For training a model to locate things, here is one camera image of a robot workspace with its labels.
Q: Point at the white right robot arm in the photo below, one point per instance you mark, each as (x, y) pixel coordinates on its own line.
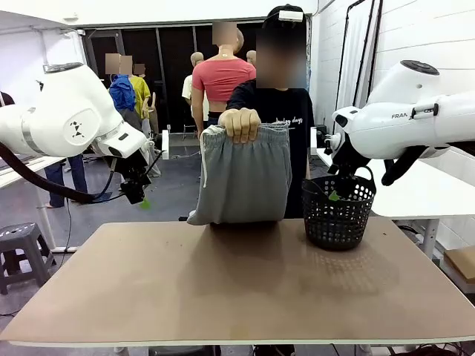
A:
(408, 122)

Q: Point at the white hanging backdrop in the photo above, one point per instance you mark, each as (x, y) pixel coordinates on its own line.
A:
(356, 66)

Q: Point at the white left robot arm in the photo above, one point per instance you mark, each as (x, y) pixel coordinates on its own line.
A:
(67, 118)

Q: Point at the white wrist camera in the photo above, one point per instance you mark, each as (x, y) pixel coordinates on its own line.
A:
(165, 144)
(318, 140)

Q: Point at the person's right hand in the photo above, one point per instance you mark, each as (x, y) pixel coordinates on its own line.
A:
(240, 124)

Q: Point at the grey training pants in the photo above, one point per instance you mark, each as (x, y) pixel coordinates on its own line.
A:
(245, 178)

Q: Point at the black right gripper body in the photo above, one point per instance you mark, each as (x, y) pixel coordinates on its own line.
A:
(347, 157)

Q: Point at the person's left forearm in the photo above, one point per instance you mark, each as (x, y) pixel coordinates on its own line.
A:
(308, 163)

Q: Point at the brown cardboard box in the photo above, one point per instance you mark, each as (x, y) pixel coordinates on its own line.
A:
(462, 261)

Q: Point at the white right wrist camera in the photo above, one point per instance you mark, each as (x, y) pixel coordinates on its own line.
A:
(318, 140)

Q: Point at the dark blue jeans on stand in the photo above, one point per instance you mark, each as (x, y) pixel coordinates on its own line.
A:
(76, 174)

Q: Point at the grey plastic stool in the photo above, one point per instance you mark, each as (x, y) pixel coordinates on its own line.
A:
(22, 252)

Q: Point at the person in black t-shirt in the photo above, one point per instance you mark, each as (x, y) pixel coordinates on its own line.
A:
(297, 111)

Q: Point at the black perforated plastic basket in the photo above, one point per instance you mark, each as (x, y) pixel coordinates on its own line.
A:
(335, 219)

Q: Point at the mannequin with cream shirt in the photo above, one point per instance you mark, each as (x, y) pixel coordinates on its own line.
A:
(188, 89)

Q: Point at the mannequin with red crop top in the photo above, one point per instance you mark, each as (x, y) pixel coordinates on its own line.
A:
(219, 78)

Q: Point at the black cap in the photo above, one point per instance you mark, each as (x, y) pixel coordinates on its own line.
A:
(274, 15)

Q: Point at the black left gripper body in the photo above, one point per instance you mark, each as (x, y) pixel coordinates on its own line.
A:
(133, 174)

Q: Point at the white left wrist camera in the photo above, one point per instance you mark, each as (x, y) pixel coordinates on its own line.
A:
(165, 144)

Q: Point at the white head-mounted camera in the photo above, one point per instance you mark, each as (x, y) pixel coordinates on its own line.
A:
(291, 15)

